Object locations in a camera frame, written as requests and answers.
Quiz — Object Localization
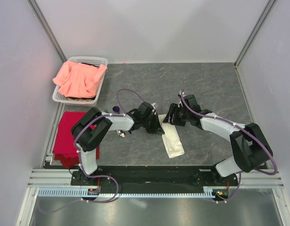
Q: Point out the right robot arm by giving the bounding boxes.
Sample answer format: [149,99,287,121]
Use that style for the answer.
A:
[163,94,274,185]

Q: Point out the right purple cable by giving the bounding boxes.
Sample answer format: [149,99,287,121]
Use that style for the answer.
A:
[179,89,277,175]

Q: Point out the green handled metal spoon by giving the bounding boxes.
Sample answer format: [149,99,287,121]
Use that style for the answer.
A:
[113,108,126,137]

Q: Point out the salmon pink cloth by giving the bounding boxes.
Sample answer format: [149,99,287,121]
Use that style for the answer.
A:
[53,61,107,98]

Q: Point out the aluminium frame post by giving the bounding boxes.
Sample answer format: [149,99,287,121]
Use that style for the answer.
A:
[27,0,66,62]
[234,0,277,69]

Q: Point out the white cloth napkin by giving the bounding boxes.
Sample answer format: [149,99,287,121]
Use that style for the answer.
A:
[158,114,185,159]

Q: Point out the purple handled spoon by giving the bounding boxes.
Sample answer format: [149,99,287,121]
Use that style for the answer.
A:
[113,105,126,137]

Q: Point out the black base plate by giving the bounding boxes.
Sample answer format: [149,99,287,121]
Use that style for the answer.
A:
[71,165,238,188]

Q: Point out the slotted cable duct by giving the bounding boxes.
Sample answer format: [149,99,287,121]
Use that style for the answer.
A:
[38,187,216,198]

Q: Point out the white plastic basket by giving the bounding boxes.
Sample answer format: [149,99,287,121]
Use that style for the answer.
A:
[52,56,108,107]

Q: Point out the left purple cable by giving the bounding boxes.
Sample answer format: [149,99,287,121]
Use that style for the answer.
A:
[73,89,145,176]

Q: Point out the right aluminium frame post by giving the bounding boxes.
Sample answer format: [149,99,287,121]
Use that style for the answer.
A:
[234,0,277,69]

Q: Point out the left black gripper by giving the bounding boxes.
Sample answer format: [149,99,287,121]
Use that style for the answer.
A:
[142,113,164,135]

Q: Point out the left aluminium frame post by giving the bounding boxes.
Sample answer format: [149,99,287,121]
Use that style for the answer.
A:
[27,0,66,62]

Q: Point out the red folded cloth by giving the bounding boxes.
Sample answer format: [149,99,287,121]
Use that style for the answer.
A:
[53,108,101,174]

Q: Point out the purple cable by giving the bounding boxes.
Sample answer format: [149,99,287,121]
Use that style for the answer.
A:
[73,89,145,176]
[179,89,277,175]

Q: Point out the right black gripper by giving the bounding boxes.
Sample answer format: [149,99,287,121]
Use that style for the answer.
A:
[162,103,190,127]

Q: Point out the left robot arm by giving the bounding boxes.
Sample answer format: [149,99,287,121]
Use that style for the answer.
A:
[71,102,165,185]

